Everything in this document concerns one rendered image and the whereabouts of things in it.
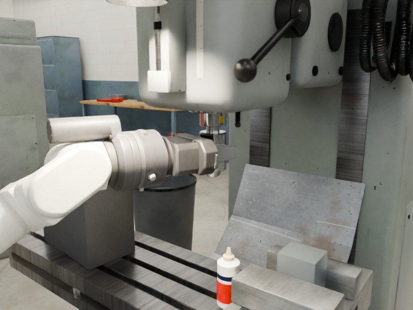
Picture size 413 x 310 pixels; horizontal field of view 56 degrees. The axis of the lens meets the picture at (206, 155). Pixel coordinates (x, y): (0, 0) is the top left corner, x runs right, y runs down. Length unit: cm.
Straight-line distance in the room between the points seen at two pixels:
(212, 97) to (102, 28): 725
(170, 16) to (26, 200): 30
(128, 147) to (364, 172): 58
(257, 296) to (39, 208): 32
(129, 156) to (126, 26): 673
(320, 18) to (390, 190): 42
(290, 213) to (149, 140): 51
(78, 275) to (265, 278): 42
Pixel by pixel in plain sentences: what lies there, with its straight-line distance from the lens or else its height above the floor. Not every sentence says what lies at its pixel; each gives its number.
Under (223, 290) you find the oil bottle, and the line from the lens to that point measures 71.
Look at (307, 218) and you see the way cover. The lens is 97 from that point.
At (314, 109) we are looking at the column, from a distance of 97.
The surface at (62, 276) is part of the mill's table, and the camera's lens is 92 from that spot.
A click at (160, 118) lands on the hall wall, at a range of 667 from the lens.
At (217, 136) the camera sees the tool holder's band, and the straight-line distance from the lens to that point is 64.
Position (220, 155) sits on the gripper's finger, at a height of 123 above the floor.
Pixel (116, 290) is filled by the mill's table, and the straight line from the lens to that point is 80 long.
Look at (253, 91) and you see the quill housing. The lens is 56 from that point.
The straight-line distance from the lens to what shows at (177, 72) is 55.
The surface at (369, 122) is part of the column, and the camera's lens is 93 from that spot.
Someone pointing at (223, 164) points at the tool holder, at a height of 121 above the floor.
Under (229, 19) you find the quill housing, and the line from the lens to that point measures 53.
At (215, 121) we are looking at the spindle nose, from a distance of 63.
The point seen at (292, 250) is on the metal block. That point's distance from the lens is 63.
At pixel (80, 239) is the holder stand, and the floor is 102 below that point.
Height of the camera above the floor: 137
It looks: 12 degrees down
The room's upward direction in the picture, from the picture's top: straight up
